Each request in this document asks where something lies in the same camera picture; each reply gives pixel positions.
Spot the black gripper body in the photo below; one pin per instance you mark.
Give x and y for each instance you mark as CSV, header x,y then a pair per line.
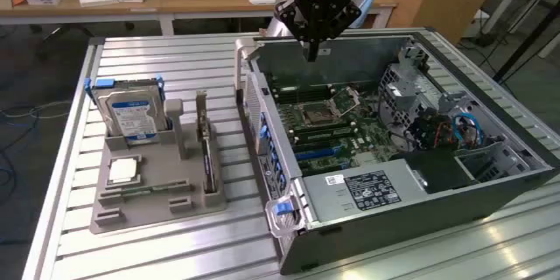
x,y
325,4

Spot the graphics card with black fan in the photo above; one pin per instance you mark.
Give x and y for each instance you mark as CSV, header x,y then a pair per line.
x,y
209,162

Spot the metal socket cover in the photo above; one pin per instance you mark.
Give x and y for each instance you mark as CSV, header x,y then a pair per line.
x,y
345,101

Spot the white floor box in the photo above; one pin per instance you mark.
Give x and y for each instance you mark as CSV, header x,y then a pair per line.
x,y
475,26

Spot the perforated metal disk bay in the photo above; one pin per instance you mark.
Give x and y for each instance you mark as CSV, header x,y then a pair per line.
x,y
407,103

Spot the CPU socket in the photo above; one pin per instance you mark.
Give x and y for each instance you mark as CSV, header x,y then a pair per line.
x,y
319,116

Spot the green motherboard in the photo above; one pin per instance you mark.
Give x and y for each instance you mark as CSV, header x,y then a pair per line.
x,y
363,135

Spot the black stand pole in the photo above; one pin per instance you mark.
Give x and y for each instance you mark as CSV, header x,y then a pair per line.
x,y
524,31

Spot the blue expansion slot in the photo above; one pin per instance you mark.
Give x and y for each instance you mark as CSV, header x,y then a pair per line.
x,y
317,153

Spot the black expansion slot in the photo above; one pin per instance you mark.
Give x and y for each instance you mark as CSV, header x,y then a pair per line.
x,y
324,168

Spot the hard disk with blue carrier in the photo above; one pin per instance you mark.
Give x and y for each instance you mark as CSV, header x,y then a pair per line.
x,y
131,116

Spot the black chair base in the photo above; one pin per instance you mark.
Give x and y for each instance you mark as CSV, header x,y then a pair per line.
x,y
56,31

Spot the grey parts rack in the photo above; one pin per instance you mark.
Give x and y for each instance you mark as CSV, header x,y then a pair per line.
x,y
165,168

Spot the grey power supply unit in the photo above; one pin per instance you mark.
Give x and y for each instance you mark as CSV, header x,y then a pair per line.
x,y
332,201

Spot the blue case latch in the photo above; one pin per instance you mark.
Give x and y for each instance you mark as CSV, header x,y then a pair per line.
x,y
280,209

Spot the silver CPU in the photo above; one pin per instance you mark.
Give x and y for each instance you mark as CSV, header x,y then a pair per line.
x,y
123,170

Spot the open black PC case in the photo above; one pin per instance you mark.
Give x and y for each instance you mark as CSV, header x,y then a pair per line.
x,y
393,227

